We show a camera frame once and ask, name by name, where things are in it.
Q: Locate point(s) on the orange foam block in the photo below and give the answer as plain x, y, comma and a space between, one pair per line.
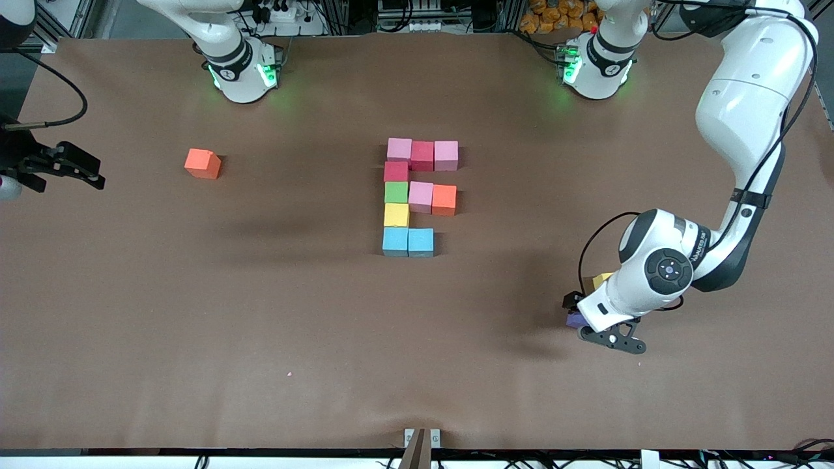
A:
444, 200
202, 164

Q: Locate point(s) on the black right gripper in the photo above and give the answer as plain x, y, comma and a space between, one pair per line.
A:
14, 154

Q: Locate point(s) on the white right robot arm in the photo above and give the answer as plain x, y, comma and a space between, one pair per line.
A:
228, 39

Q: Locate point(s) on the aluminium frame profile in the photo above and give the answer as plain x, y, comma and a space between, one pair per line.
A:
791, 36
78, 19

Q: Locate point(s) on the yellow foam block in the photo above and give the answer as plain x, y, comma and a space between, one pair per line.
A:
395, 215
599, 281

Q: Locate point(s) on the pink foam block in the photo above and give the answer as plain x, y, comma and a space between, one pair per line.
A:
399, 150
421, 197
446, 156

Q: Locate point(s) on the green foam block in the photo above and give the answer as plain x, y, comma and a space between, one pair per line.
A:
396, 193

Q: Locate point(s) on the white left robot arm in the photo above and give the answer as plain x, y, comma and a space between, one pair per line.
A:
749, 78

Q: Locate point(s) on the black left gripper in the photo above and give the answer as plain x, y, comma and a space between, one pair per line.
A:
573, 301

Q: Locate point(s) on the black equipment rack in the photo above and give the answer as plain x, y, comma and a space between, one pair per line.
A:
482, 13

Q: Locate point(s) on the red foam block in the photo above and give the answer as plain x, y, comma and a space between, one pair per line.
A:
423, 156
396, 172

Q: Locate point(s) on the brown table mat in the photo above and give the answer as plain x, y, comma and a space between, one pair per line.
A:
417, 391

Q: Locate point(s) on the purple foam block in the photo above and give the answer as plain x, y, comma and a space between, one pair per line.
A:
573, 320

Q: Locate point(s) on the white power strip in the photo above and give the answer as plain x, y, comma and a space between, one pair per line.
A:
280, 14
423, 26

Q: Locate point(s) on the bag of orange objects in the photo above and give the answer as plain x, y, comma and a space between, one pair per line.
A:
554, 16

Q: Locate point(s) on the blue foam block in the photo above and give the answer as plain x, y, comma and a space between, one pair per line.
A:
421, 242
395, 241

